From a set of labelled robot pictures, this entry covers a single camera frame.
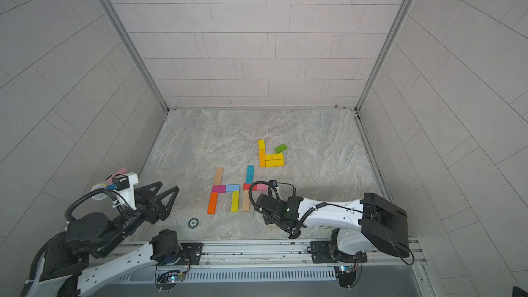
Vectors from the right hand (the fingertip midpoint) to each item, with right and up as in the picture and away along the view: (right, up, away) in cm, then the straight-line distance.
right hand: (268, 216), depth 80 cm
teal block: (-9, +14, +11) cm, 20 cm away
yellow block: (-14, +5, +2) cm, 15 cm away
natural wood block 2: (-9, +5, +3) cm, 11 cm away
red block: (-10, +10, +7) cm, 15 cm away
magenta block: (-21, +9, +6) cm, 24 cm away
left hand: (-27, +18, -20) cm, 38 cm away
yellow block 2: (+2, +21, +16) cm, 27 cm away
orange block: (-23, +4, +3) cm, 23 cm away
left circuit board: (-32, -14, -15) cm, 38 cm away
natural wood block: (-22, +13, +9) cm, 27 cm away
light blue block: (-16, +9, +7) cm, 20 cm away
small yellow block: (-4, +26, +22) cm, 34 cm away
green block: (+5, +24, +19) cm, 32 cm away
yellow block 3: (+1, +18, +14) cm, 23 cm away
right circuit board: (+27, -15, -11) cm, 33 cm away
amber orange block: (-4, +20, +16) cm, 26 cm away
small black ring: (-29, -2, -2) cm, 29 cm away
